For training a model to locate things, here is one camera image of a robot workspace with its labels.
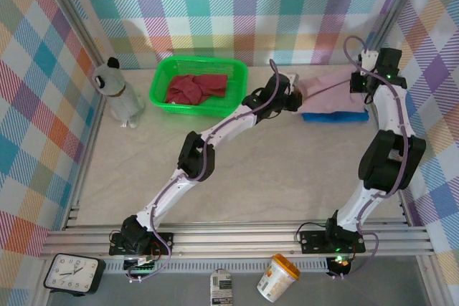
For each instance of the green plastic basket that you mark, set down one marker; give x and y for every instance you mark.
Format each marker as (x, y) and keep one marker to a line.
(236, 84)

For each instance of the pink tank top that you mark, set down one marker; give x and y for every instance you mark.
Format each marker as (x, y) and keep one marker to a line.
(330, 98)

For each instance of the blue tank top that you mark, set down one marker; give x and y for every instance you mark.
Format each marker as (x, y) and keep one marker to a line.
(333, 117)

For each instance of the dark red tank top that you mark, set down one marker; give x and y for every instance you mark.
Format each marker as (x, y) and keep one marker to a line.
(197, 89)

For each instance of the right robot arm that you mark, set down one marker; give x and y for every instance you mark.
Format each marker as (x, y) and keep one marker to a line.
(391, 162)

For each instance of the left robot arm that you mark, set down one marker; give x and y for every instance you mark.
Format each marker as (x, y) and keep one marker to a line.
(195, 157)

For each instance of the grey plush toy dog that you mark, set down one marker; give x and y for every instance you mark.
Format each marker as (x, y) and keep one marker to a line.
(120, 98)

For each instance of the paper cup with orange lid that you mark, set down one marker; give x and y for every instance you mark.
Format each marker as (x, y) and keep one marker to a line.
(276, 281)

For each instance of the black and white carton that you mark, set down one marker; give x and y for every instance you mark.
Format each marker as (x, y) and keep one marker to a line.
(221, 288)

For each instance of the black alarm clock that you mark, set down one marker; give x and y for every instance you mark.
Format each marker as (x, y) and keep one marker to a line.
(73, 273)

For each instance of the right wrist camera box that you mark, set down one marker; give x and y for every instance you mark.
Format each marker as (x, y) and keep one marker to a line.
(369, 59)

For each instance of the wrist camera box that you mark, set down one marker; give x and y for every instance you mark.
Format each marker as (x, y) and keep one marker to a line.
(369, 59)
(292, 80)

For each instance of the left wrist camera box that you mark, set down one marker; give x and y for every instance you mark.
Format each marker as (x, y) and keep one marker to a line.
(292, 80)

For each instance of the aluminium frame post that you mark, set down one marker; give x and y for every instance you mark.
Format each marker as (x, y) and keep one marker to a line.
(73, 12)
(394, 8)

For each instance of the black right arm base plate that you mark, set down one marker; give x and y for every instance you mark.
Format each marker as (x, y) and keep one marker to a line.
(312, 241)

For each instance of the aluminium rail beam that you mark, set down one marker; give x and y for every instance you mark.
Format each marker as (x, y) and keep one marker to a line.
(233, 241)

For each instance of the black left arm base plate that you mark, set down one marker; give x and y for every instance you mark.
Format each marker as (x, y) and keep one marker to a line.
(165, 243)

